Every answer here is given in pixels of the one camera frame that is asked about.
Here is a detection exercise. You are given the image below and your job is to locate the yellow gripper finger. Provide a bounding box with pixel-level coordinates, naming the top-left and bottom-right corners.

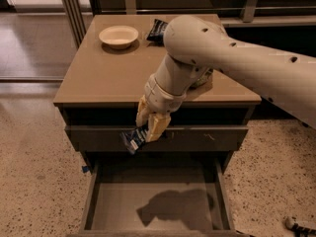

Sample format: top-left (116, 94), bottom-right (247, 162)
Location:
top-left (146, 114), bottom-right (171, 142)
top-left (136, 96), bottom-right (151, 126)

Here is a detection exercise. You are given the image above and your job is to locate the blue rxbar blueberry bar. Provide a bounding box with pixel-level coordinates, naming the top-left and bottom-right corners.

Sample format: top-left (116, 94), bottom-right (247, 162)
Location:
top-left (120, 126), bottom-right (148, 154)

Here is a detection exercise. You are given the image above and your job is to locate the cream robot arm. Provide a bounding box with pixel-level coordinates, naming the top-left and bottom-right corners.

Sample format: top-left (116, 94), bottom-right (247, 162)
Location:
top-left (136, 15), bottom-right (316, 142)

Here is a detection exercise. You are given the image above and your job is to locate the brown drawer cabinet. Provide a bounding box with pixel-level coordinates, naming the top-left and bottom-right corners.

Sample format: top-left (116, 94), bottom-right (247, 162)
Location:
top-left (53, 15), bottom-right (261, 174)

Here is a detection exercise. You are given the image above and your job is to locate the closed top drawer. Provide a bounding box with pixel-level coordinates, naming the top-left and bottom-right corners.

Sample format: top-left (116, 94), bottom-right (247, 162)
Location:
top-left (65, 125), bottom-right (248, 152)

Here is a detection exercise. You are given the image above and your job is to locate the open middle drawer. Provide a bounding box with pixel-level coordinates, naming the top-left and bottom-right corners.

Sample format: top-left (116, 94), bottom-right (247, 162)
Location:
top-left (67, 157), bottom-right (250, 237)

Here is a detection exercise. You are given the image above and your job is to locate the green chip bag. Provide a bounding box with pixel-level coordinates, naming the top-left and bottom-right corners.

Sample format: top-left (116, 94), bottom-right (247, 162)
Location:
top-left (191, 69), bottom-right (213, 89)

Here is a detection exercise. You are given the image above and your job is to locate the dark blue chip bag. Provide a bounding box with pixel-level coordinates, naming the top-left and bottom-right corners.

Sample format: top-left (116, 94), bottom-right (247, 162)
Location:
top-left (147, 19), bottom-right (168, 44)

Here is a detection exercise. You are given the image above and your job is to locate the cream paper bowl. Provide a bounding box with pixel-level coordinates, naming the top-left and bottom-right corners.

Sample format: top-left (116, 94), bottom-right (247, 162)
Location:
top-left (99, 26), bottom-right (138, 49)

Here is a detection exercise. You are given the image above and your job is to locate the blue tape piece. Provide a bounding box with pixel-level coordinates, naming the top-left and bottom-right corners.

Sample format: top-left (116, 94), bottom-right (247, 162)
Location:
top-left (82, 166), bottom-right (90, 173)

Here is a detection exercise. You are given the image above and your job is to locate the wooden bench with metal brackets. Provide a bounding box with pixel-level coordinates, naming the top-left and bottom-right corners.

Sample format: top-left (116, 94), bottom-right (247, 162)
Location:
top-left (90, 0), bottom-right (316, 27)

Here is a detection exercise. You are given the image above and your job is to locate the grey object on floor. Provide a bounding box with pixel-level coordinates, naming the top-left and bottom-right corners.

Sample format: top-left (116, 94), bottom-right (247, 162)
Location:
top-left (285, 216), bottom-right (316, 237)

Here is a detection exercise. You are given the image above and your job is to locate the metal window frame post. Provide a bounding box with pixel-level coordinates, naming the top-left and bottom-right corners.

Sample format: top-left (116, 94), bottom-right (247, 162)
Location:
top-left (62, 0), bottom-right (86, 47)

